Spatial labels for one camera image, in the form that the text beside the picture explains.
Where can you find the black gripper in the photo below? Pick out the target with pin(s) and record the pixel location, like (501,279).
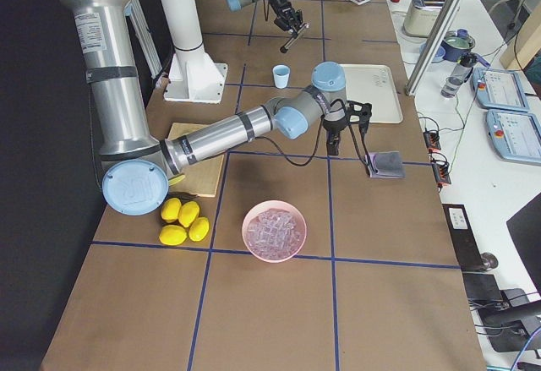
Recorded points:
(283,9)
(334,127)

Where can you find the steel muddler black tip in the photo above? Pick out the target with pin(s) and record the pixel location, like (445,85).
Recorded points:
(295,36)

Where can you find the light blue plastic cup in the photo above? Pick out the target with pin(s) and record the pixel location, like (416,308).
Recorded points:
(281,75)

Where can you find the pink bowl with ice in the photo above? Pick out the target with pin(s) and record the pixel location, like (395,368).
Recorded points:
(274,231)

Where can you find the purple folded cloth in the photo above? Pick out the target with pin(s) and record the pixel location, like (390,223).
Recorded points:
(370,165)

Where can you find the grey folded cloth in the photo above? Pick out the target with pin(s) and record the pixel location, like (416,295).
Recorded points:
(389,164)

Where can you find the cream bear serving tray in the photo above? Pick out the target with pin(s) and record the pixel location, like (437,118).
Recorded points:
(371,83)

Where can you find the black power strip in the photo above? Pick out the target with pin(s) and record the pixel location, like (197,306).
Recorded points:
(441,171)
(432,141)

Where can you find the cream toaster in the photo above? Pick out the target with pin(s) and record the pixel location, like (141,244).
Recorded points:
(421,16)

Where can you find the bamboo cutting board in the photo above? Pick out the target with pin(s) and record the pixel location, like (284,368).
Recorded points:
(199,179)

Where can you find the blue bowl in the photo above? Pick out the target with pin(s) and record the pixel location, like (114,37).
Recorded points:
(439,55)

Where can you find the clear water bottle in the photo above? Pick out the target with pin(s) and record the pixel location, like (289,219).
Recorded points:
(460,74)

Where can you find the whole yellow lemon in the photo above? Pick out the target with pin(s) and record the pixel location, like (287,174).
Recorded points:
(188,213)
(173,235)
(199,229)
(170,210)

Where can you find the lemon slice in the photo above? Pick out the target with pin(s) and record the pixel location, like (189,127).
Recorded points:
(176,179)

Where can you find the blue teach pendant tablet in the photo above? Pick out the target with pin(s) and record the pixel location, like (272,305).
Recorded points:
(499,89)
(515,136)

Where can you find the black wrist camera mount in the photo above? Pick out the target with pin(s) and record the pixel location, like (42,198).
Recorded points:
(359,113)

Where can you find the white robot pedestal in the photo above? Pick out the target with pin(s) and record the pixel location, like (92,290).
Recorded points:
(193,77)

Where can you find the aluminium frame post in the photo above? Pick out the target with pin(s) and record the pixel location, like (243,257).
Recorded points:
(436,36)

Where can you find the dark saucepan purple handle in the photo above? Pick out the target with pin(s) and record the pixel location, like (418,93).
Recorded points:
(455,43)

